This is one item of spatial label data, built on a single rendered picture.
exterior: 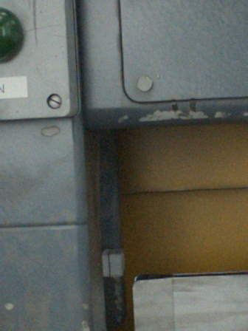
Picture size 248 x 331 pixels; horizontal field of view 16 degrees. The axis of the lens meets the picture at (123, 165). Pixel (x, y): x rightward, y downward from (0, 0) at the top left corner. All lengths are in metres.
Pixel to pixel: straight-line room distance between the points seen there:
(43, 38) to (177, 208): 0.37
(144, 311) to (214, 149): 0.16
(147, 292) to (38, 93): 0.25
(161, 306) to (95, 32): 0.25
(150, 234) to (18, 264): 0.30
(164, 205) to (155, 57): 0.31
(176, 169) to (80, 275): 0.25
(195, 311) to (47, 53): 0.29
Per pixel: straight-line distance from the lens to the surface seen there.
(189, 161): 0.75
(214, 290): 0.68
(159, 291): 0.68
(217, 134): 0.75
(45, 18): 0.47
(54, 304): 0.53
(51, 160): 0.51
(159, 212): 0.81
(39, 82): 0.47
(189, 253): 0.81
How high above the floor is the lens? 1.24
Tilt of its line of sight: 3 degrees down
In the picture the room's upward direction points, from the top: 3 degrees counter-clockwise
